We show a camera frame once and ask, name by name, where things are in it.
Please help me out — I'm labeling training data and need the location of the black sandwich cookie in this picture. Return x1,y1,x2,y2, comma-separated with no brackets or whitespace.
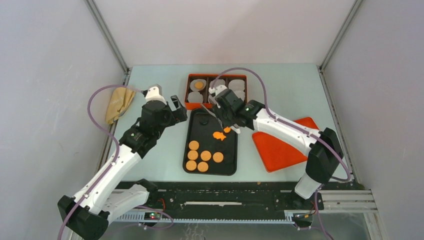
198,116,209,126

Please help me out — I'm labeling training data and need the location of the round orange biscuit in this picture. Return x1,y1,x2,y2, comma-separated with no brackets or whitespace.
194,81,204,91
187,150,199,161
197,161,209,173
212,152,224,163
188,140,200,151
200,150,212,162
185,160,197,172

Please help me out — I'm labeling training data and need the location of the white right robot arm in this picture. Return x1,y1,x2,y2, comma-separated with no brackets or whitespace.
208,85,344,209

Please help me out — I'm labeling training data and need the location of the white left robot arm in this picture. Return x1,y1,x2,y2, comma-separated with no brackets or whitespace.
57,95,188,240

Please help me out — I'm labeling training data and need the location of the white paper cup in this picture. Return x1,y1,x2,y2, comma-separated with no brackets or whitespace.
234,90,246,102
189,78,207,92
209,79,226,89
187,91,204,104
228,79,246,92

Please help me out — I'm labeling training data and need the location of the orange fish cookie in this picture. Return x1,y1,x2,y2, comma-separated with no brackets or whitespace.
223,127,232,133
212,131,227,141

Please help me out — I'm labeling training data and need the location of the orange cookie box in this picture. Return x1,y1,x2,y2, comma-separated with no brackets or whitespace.
184,73,248,113

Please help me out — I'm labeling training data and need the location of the beige cloth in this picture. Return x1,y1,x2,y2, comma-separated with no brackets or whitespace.
105,86,136,125

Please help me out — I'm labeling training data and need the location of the black cookie tray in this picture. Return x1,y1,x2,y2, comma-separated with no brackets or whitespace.
182,108,238,176

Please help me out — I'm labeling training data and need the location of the orange box lid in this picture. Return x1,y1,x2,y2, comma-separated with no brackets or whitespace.
252,112,320,173

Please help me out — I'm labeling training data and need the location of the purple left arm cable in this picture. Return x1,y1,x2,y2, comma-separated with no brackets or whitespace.
56,84,175,240

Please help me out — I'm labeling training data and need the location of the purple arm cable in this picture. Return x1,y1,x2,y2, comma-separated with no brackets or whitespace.
209,67,352,240
56,84,175,240

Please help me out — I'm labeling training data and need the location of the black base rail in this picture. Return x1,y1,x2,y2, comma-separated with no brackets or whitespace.
119,181,378,227

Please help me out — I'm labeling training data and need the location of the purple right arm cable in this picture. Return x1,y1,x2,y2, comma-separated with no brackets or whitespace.
209,67,352,240

